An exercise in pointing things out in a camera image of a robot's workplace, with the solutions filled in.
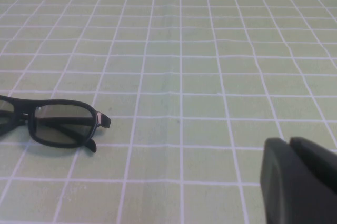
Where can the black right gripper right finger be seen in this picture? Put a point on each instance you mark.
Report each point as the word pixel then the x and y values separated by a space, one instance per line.
pixel 318 158

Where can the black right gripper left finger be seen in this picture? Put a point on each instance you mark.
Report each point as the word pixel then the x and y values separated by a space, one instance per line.
pixel 289 187

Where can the black frame glasses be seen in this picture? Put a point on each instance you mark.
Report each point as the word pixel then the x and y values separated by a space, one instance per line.
pixel 31 122

